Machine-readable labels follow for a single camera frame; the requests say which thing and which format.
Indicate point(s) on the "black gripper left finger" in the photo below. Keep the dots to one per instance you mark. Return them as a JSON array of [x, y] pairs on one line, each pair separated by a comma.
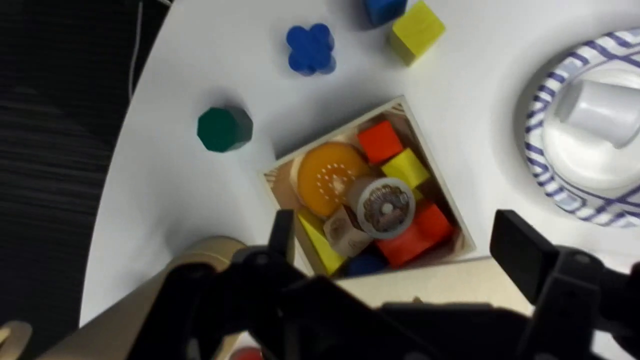
[[282, 237]]

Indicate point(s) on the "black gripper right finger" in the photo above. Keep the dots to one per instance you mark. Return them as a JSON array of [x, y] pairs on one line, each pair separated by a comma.
[[522, 253]]

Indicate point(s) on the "blue flower-shaped block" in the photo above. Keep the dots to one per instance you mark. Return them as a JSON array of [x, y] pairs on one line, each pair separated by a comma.
[[311, 49]]

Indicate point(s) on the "yellow wooden cube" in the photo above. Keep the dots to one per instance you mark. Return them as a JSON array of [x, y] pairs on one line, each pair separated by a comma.
[[416, 32]]

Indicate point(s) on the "open wooden tray box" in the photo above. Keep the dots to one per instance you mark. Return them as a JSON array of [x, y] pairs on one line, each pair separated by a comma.
[[282, 177]]

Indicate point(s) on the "yellow triangular wedge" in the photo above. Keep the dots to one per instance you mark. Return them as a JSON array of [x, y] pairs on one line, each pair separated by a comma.
[[318, 247]]

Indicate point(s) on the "plain wooden stamp block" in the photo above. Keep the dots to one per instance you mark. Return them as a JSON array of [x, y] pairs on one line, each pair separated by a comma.
[[347, 233]]

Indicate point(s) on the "small dark blue block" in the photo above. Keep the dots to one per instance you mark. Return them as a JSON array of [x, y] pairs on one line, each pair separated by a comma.
[[365, 265]]

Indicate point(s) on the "wooden shape sorter cube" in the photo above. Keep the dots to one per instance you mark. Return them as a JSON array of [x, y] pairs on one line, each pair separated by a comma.
[[432, 280]]

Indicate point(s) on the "large red block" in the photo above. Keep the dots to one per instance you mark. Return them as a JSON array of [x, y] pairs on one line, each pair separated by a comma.
[[421, 237]]

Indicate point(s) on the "round coffee pod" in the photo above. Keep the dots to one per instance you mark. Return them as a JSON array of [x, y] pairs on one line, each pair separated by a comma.
[[385, 209]]

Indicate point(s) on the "red rounded block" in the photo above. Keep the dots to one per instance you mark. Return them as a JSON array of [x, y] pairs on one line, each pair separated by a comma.
[[248, 355]]

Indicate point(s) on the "green octagonal block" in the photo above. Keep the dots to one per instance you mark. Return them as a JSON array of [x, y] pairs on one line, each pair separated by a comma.
[[223, 129]]

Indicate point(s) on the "small red cube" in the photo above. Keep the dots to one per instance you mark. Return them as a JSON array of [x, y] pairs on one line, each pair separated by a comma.
[[380, 142]]

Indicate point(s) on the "small yellow block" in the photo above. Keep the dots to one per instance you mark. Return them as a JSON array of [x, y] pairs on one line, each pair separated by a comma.
[[404, 168]]

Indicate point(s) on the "small white plastic cup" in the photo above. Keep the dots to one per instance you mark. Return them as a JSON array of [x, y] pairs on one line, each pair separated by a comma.
[[600, 110]]

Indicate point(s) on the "beige water bottle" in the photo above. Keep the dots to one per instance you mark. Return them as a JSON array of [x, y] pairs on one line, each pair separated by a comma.
[[106, 323]]

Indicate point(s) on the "blue wooden cube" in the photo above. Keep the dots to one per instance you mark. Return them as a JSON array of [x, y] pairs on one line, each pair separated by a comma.
[[385, 8]]

